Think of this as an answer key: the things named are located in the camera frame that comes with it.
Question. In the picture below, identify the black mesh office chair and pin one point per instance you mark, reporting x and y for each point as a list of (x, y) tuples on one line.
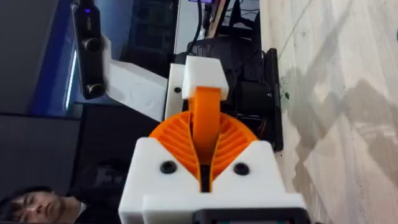
[(224, 51)]

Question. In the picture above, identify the black upright wrist plate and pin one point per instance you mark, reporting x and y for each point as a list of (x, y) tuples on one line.
[(275, 99)]

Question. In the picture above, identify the blue lit monitor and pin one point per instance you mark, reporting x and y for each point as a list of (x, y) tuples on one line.
[(56, 62)]

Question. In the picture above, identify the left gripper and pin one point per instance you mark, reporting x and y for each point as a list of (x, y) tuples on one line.
[(252, 99)]

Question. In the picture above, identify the person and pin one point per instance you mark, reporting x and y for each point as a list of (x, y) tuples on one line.
[(37, 207)]

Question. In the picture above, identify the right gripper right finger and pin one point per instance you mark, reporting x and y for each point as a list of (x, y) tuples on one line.
[(255, 174)]

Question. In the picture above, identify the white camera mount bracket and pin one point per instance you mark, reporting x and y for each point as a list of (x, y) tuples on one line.
[(133, 87)]

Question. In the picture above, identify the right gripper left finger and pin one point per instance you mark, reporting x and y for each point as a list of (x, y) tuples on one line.
[(149, 174)]

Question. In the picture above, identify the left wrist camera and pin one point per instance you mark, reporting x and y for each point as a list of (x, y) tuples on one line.
[(88, 53)]

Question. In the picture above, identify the wooden stick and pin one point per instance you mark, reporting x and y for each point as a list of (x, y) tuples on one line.
[(217, 18)]

